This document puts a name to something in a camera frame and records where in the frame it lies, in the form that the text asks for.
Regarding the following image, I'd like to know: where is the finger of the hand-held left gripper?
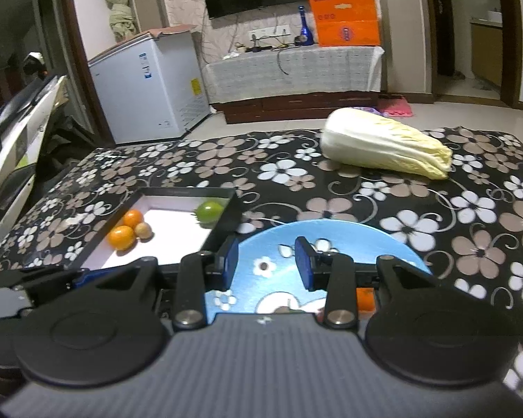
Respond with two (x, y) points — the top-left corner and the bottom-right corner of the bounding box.
(0, 267), (90, 310)

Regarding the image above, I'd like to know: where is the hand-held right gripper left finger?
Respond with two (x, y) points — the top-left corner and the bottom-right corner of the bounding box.
(95, 235), (240, 330)

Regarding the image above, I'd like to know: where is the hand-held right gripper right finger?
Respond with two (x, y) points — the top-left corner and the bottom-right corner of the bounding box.
(294, 235), (435, 331)

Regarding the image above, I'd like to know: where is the black tray with white inside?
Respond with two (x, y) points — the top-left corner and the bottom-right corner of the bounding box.
(76, 186), (241, 271)

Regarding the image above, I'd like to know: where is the blue floral plate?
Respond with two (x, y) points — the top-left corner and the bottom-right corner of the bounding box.
(204, 220), (433, 315)

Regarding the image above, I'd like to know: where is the large orange tangerine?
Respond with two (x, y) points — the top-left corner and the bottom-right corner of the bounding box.
(356, 288), (378, 314)

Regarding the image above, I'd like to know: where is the green round fruit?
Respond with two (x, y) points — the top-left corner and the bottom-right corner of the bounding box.
(195, 199), (224, 223)

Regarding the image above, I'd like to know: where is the black floral tablecloth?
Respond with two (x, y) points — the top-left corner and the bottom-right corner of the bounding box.
(0, 126), (523, 410)

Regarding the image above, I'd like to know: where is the yellow-orange tangerine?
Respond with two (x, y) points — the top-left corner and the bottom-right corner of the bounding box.
(108, 225), (137, 251)

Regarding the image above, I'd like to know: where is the napa cabbage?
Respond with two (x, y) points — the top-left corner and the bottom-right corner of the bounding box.
(320, 108), (454, 180)

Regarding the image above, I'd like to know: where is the black and white scooter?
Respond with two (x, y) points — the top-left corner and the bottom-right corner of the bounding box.
(0, 50), (102, 264)

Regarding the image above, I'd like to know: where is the dark wooden television cabinet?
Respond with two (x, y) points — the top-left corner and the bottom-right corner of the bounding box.
(211, 91), (380, 125)

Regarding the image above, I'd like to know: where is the white lace cloth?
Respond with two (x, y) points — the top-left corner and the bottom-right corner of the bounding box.
(201, 45), (385, 105)

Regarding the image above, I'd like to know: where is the white chest freezer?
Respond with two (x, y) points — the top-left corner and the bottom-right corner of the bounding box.
(87, 30), (211, 146)

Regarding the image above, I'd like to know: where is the blue glass bottle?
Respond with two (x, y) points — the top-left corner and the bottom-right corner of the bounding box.
(295, 4), (314, 47)

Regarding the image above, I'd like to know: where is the brown cardboard sheet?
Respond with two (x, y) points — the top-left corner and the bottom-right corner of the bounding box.
(142, 24), (198, 38)

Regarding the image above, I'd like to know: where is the orange gift box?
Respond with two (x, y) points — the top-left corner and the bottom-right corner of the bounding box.
(307, 0), (382, 48)

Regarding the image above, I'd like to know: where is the pale green cloth bundle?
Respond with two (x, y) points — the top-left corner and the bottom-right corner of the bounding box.
(97, 0), (140, 40)

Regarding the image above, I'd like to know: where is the light wooden cabinet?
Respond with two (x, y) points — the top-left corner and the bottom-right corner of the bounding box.
(470, 11), (504, 88)

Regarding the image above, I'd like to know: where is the black cable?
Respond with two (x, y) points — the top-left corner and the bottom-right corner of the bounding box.
(276, 48), (294, 76)

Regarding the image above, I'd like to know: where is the white wall socket strip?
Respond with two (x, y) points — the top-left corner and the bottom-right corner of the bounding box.
(248, 26), (293, 39)

